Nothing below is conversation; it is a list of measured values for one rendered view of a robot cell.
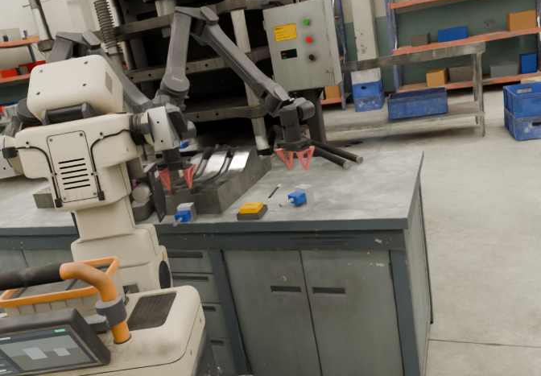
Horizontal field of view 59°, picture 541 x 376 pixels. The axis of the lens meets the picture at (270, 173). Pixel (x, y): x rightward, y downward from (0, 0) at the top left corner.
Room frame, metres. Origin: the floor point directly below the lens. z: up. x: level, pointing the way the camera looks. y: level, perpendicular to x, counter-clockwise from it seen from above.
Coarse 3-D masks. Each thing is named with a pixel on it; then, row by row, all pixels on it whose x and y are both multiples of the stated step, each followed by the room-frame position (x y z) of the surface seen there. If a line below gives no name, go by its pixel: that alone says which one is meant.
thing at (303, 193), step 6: (300, 186) 1.53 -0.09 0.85; (306, 186) 1.52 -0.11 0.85; (294, 192) 1.51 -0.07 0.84; (300, 192) 1.50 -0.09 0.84; (306, 192) 1.49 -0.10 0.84; (312, 192) 1.51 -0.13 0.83; (288, 198) 1.50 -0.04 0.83; (294, 198) 1.48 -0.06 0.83; (300, 198) 1.48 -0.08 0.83; (306, 198) 1.49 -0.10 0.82; (312, 198) 1.51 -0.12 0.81; (282, 204) 1.45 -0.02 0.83
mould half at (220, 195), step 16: (192, 160) 1.92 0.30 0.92; (240, 160) 1.81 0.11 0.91; (256, 160) 1.88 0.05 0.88; (208, 176) 1.76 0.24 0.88; (224, 176) 1.72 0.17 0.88; (240, 176) 1.73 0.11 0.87; (256, 176) 1.85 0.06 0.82; (176, 192) 1.62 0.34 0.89; (208, 192) 1.57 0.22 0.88; (224, 192) 1.59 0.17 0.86; (240, 192) 1.70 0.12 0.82; (176, 208) 1.63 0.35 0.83; (208, 208) 1.57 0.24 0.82; (224, 208) 1.57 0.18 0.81
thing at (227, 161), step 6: (204, 150) 1.95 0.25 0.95; (210, 150) 1.96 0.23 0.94; (216, 150) 1.94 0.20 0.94; (222, 150) 1.94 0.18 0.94; (228, 150) 1.88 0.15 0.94; (204, 156) 1.92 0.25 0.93; (210, 156) 1.89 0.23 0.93; (228, 156) 1.88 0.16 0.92; (204, 162) 1.89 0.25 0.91; (228, 162) 1.83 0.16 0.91; (198, 168) 1.86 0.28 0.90; (204, 168) 1.84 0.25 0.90; (222, 168) 1.81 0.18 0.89; (228, 168) 1.79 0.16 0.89; (198, 174) 1.83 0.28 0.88; (222, 174) 1.77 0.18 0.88; (210, 180) 1.71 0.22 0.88
